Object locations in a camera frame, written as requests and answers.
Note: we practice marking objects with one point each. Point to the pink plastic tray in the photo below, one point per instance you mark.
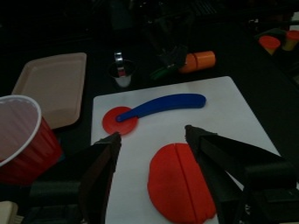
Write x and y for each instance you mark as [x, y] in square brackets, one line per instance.
[54, 87]

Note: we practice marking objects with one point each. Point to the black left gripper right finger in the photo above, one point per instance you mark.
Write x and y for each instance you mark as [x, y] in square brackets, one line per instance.
[230, 163]

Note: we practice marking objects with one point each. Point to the white cutting board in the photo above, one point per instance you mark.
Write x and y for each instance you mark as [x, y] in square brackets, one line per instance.
[234, 116]

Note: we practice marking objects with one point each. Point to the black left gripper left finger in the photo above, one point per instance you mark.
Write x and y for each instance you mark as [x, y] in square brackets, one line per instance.
[99, 175]

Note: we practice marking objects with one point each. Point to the yellow cylinder with orange cap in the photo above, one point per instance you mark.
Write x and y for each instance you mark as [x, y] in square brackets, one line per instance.
[291, 39]

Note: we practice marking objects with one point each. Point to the orange container with green cap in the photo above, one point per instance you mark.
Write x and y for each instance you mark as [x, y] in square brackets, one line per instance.
[202, 59]

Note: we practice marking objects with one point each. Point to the orange cone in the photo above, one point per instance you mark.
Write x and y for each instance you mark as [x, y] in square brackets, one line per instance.
[269, 43]

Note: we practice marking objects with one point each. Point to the red plastic cup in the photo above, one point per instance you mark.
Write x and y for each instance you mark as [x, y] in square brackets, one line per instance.
[35, 151]

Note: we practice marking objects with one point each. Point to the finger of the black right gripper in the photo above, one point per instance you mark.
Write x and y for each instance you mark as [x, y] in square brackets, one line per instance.
[179, 57]
[165, 59]

